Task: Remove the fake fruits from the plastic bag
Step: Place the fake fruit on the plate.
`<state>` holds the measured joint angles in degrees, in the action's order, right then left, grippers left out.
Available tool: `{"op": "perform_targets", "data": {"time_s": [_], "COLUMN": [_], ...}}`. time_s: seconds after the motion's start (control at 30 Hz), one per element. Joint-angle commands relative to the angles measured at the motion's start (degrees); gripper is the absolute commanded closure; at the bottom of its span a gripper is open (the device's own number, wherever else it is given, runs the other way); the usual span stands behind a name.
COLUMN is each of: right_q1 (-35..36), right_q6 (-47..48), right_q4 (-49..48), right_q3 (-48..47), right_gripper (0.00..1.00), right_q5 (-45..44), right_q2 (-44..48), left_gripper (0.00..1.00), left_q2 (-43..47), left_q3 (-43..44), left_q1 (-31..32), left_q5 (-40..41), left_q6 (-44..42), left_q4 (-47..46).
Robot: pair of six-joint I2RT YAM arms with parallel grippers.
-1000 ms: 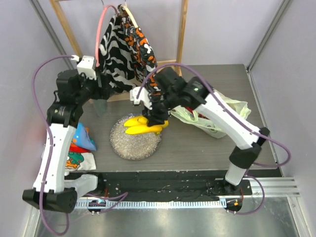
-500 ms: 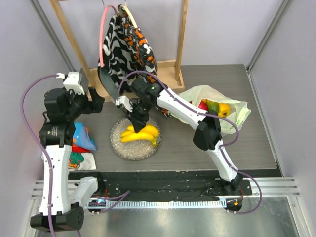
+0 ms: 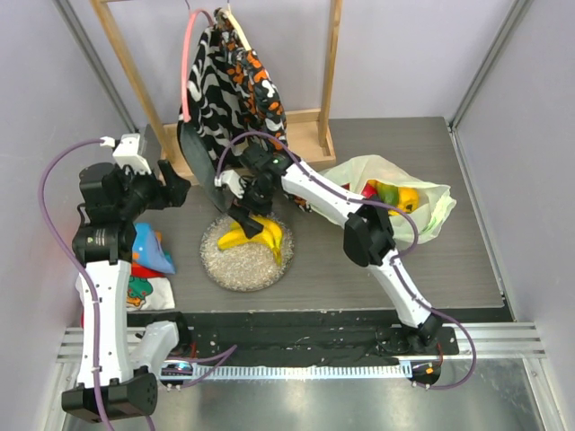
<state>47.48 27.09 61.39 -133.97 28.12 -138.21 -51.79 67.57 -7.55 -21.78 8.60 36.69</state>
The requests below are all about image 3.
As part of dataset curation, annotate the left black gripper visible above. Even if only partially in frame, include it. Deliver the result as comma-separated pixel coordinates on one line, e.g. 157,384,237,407
114,160,190,221

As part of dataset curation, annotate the yellow fake banana bunch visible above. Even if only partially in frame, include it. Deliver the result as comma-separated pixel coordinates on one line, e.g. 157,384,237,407
217,215,283,266

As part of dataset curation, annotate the green avocado print plastic bag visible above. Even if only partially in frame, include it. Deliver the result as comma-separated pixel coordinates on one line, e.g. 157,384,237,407
322,154,456,244

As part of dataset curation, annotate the red fake dragon fruit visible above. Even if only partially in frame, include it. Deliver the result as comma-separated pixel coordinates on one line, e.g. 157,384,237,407
359,180,379,198

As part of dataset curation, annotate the green red fake mango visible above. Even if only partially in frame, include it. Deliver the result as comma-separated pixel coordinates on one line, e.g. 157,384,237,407
367,180,400,207

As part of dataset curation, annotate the yellow fake lemon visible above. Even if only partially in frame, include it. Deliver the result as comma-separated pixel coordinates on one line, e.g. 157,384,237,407
395,187,420,214

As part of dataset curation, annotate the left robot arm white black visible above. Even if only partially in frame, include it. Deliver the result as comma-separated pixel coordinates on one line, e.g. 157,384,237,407
61,160,192,423

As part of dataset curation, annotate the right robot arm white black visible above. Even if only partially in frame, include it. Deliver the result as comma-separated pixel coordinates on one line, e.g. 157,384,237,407
215,144,443,355

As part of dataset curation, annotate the glass plate with rice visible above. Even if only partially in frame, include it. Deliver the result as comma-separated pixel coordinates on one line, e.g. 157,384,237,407
199,215,295,293

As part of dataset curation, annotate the pink clothes hanger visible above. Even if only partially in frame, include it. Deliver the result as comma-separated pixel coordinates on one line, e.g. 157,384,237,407
181,8,214,123

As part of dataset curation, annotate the black white zebra garment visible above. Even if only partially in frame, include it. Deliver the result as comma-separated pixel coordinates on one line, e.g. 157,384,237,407
175,24,257,212

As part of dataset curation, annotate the colourful cartoon print cloth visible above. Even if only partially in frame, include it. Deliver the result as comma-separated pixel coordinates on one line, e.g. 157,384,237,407
75,222,177,315

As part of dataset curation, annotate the wooden clothes rack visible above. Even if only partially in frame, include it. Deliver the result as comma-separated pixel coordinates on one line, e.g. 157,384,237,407
89,0,343,186

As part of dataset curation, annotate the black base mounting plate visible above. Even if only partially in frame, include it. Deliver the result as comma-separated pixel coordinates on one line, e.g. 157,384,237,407
183,310,459,367

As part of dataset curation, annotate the orange grey camouflage garment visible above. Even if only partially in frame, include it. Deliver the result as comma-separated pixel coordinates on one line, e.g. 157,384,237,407
213,7,315,215

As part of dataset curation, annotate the wooden clothes hanger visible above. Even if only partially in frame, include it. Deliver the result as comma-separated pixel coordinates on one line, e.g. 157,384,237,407
223,4,252,51

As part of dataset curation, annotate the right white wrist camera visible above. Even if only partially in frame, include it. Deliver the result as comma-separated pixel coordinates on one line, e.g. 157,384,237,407
214,170,244,198

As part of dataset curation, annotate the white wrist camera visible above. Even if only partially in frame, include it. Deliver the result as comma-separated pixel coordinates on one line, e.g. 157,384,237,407
214,170,244,198
100,133,152,174

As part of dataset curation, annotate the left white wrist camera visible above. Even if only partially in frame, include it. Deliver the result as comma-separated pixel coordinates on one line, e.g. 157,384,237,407
100,133,152,174

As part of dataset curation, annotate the white slotted cable duct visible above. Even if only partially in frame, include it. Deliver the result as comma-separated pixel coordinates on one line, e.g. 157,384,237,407
76,362,412,381

